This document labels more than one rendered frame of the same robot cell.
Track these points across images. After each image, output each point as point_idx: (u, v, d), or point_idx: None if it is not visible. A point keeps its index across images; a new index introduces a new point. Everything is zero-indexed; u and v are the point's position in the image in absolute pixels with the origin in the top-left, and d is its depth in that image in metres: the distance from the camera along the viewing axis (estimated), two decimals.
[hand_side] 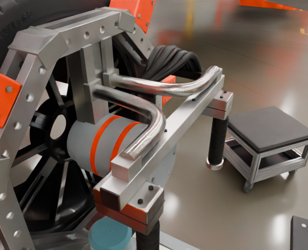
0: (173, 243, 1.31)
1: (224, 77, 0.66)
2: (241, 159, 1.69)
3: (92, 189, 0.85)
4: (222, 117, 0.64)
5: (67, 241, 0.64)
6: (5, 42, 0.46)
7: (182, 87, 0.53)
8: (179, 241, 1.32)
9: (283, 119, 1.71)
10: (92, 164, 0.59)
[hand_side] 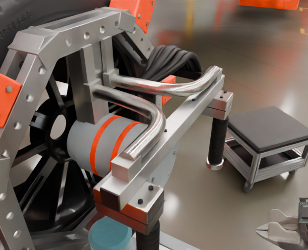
0: (173, 243, 1.31)
1: (224, 77, 0.66)
2: (241, 159, 1.69)
3: (92, 189, 0.85)
4: (222, 117, 0.64)
5: (67, 241, 0.64)
6: (5, 42, 0.46)
7: (182, 87, 0.53)
8: (179, 241, 1.32)
9: (283, 119, 1.71)
10: (92, 164, 0.59)
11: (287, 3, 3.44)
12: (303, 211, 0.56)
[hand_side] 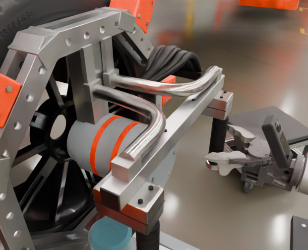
0: (173, 243, 1.31)
1: (224, 77, 0.66)
2: None
3: (92, 189, 0.85)
4: (222, 117, 0.64)
5: (67, 241, 0.64)
6: (5, 42, 0.46)
7: (182, 87, 0.53)
8: (179, 241, 1.32)
9: (283, 119, 1.71)
10: (92, 164, 0.59)
11: (287, 3, 3.44)
12: None
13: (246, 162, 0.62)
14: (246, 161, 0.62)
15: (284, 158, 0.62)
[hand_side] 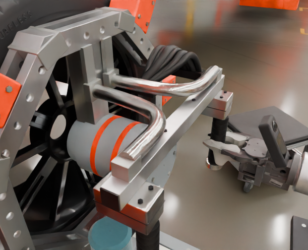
0: (173, 243, 1.31)
1: (224, 77, 0.66)
2: None
3: (92, 189, 0.85)
4: (222, 117, 0.64)
5: (67, 241, 0.64)
6: (5, 42, 0.46)
7: (182, 87, 0.53)
8: (179, 241, 1.32)
9: (283, 119, 1.71)
10: (92, 164, 0.59)
11: (287, 3, 3.44)
12: None
13: (235, 156, 0.64)
14: (236, 155, 0.64)
15: (281, 158, 0.62)
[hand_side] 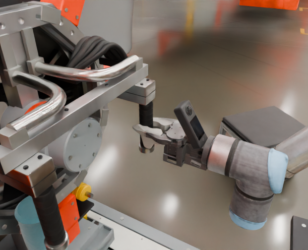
0: (173, 243, 1.31)
1: (148, 66, 0.72)
2: None
3: None
4: (144, 103, 0.70)
5: (1, 217, 0.69)
6: None
7: (93, 73, 0.59)
8: (179, 241, 1.32)
9: (283, 119, 1.71)
10: None
11: (287, 3, 3.44)
12: None
13: (156, 139, 0.70)
14: (157, 137, 0.70)
15: (196, 140, 0.68)
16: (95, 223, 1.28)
